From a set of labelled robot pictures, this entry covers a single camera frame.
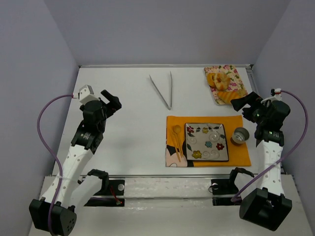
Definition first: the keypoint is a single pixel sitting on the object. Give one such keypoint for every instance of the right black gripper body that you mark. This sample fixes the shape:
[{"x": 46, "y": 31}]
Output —
[{"x": 250, "y": 108}]

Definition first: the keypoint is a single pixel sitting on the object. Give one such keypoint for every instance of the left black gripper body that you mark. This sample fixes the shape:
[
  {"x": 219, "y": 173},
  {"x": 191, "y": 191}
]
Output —
[{"x": 110, "y": 103}]

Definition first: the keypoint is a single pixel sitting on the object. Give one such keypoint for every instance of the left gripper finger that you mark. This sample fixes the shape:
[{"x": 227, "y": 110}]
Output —
[
  {"x": 115, "y": 103},
  {"x": 108, "y": 98}
]

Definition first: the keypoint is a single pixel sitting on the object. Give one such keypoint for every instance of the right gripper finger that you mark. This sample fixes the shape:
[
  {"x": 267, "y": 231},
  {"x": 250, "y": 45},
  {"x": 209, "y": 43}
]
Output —
[
  {"x": 249, "y": 99},
  {"x": 249, "y": 113}
]

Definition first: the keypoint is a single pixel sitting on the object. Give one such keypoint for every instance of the metal tongs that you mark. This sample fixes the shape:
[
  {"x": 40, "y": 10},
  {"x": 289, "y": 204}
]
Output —
[{"x": 166, "y": 96}]

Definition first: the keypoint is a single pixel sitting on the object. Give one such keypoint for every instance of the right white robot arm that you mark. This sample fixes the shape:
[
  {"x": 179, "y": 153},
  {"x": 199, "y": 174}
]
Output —
[{"x": 262, "y": 199}]

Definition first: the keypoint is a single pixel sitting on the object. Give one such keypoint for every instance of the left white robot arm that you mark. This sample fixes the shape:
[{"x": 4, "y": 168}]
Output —
[{"x": 56, "y": 211}]

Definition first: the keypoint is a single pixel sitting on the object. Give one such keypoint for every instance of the striped orange bread loaf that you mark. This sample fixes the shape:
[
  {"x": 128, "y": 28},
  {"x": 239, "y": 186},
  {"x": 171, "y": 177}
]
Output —
[{"x": 228, "y": 96}]

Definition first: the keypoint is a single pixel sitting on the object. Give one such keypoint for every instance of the round orange donut bread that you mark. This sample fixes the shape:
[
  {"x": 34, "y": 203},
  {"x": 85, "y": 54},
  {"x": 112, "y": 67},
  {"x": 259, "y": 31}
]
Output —
[{"x": 212, "y": 79}]

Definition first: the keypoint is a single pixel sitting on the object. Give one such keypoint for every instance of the floral cloth mat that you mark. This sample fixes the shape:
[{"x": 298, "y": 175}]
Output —
[{"x": 236, "y": 83}]

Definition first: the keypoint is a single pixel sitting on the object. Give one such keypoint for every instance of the metal cup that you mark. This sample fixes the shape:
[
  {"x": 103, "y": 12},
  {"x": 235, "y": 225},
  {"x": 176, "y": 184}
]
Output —
[{"x": 239, "y": 136}]

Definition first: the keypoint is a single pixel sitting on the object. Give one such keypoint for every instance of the orange placemat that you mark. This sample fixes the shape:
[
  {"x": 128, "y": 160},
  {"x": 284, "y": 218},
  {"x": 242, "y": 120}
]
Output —
[{"x": 238, "y": 155}]

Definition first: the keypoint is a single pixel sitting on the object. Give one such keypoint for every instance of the square floral ceramic plate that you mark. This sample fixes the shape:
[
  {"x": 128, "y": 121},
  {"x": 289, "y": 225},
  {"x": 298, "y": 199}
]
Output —
[{"x": 206, "y": 142}]

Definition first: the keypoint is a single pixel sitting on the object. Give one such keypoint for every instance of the orange plastic spoon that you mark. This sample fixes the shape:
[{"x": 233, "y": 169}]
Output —
[{"x": 176, "y": 132}]

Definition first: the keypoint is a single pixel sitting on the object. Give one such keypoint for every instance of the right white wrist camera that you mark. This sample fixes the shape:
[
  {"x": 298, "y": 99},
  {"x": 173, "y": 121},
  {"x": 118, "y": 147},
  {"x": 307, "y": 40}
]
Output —
[{"x": 276, "y": 94}]

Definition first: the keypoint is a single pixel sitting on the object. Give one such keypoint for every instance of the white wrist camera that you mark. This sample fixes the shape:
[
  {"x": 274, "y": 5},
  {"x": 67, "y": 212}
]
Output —
[
  {"x": 276, "y": 94},
  {"x": 86, "y": 94}
]

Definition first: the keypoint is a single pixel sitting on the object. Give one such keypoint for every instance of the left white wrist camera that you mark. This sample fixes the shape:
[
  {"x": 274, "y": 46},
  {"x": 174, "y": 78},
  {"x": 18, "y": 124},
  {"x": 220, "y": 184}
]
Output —
[{"x": 86, "y": 94}]

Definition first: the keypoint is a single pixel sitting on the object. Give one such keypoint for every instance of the aluminium table edge rail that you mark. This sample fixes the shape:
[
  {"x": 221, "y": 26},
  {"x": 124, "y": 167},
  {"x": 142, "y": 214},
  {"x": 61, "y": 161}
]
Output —
[{"x": 145, "y": 65}]

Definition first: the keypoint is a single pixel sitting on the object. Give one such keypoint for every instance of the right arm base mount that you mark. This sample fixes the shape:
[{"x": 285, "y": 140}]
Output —
[{"x": 222, "y": 191}]

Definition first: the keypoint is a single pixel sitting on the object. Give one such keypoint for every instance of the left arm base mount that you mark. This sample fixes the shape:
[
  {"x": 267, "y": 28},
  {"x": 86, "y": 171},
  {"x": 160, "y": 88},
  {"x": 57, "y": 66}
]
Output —
[{"x": 113, "y": 196}]

